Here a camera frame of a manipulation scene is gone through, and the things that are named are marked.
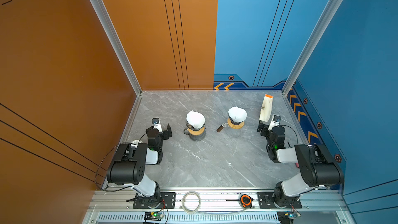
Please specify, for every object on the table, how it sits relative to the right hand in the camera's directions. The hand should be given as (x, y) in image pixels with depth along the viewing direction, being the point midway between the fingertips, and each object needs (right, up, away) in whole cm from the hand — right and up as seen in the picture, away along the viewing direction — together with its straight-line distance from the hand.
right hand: (267, 122), depth 93 cm
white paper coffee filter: (-43, +3, -9) cm, 44 cm away
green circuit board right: (-1, -41, -22) cm, 47 cm away
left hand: (-65, -1, +1) cm, 65 cm away
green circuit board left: (-62, -41, -22) cm, 77 cm away
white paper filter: (-20, +5, -8) cm, 22 cm away
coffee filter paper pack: (+3, +8, +10) cm, 13 cm away
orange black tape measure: (-19, -34, -22) cm, 45 cm away
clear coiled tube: (-48, -38, -19) cm, 64 cm away
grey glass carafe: (-43, -9, -2) cm, 44 cm away
